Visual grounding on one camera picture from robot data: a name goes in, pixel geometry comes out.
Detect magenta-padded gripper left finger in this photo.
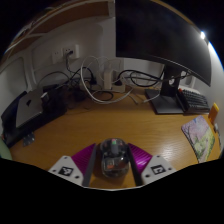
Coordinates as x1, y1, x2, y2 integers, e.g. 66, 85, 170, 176
48, 143, 98, 188

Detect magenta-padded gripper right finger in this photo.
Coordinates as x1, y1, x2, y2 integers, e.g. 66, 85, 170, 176
126, 143, 178, 187

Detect transparent computer mouse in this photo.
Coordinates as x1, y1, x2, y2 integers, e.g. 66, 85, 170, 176
99, 137, 130, 179

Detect cherry blossom print mouse pad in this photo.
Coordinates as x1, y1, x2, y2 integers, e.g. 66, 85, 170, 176
181, 115, 216, 164

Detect black box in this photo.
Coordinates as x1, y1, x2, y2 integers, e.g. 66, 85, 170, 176
0, 84, 68, 149

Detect white power strip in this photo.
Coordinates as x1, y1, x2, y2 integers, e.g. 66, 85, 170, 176
79, 79, 127, 95

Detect silver mini computer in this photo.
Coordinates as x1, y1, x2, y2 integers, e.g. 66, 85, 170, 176
15, 89, 44, 129

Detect dark grey mechanical keyboard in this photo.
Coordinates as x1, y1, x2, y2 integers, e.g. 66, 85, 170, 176
176, 87, 211, 115

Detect pale green container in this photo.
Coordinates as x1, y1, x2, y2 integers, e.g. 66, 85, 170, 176
0, 138, 13, 161

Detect white charger block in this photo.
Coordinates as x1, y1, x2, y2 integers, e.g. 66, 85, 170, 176
103, 69, 114, 90

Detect orange jar with yellow lid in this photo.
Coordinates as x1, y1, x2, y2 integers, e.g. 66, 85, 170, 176
208, 102, 221, 124

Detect black curved computer monitor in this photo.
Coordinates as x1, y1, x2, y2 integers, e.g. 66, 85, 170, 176
114, 0, 212, 115

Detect white cable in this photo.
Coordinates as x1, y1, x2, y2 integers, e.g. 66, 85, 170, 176
79, 55, 135, 105

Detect black wall plug cable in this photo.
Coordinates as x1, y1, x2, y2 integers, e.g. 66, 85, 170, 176
36, 51, 98, 91

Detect white wall socket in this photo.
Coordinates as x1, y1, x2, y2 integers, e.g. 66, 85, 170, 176
62, 43, 81, 60
50, 47, 64, 65

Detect wooden wall shelf unit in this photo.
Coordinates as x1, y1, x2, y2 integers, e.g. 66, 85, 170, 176
0, 0, 116, 64

